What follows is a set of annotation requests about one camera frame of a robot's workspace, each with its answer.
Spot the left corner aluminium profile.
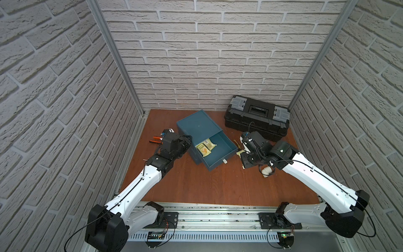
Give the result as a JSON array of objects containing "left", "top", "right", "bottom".
[{"left": 87, "top": 0, "right": 145, "bottom": 117}]

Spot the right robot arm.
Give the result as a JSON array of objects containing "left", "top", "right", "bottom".
[{"left": 240, "top": 131, "right": 369, "bottom": 238}]

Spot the corner aluminium profile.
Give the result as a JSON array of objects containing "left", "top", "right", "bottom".
[
  {"left": 87, "top": 0, "right": 145, "bottom": 117},
  {"left": 288, "top": 0, "right": 358, "bottom": 110}
]

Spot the right controller board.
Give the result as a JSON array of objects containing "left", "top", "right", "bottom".
[{"left": 277, "top": 232, "right": 294, "bottom": 249}]

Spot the teal top drawer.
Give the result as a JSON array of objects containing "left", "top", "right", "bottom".
[{"left": 188, "top": 131, "right": 238, "bottom": 171}]

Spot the right corner aluminium profile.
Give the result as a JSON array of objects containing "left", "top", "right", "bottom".
[{"left": 288, "top": 0, "right": 358, "bottom": 110}]

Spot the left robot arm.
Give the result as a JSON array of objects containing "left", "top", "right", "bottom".
[{"left": 85, "top": 129, "right": 192, "bottom": 252}]

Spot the orange handled pipe wrench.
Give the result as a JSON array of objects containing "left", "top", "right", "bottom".
[{"left": 149, "top": 136, "right": 163, "bottom": 144}]

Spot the black plastic toolbox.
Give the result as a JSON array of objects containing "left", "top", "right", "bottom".
[{"left": 224, "top": 95, "right": 290, "bottom": 142}]

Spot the controller board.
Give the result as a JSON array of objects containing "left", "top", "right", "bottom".
[
  {"left": 277, "top": 232, "right": 294, "bottom": 249},
  {"left": 145, "top": 232, "right": 166, "bottom": 248}
]

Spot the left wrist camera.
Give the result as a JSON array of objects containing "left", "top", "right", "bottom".
[{"left": 161, "top": 129, "right": 175, "bottom": 136}]

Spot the yellow cookie packet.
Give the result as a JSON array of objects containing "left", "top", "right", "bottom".
[
  {"left": 196, "top": 143, "right": 211, "bottom": 157},
  {"left": 203, "top": 139, "right": 217, "bottom": 151},
  {"left": 236, "top": 150, "right": 247, "bottom": 157}
]

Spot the left controller board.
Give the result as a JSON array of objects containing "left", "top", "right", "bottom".
[{"left": 145, "top": 232, "right": 166, "bottom": 248}]

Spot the teal drawer cabinet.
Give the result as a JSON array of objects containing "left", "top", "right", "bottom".
[{"left": 176, "top": 110, "right": 222, "bottom": 148}]

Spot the aluminium mounting rail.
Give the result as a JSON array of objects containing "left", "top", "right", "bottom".
[{"left": 125, "top": 202, "right": 341, "bottom": 234}]

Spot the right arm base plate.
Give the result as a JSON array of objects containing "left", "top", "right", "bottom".
[{"left": 258, "top": 213, "right": 302, "bottom": 230}]

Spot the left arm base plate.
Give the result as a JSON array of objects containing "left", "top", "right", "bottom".
[{"left": 145, "top": 212, "right": 179, "bottom": 230}]

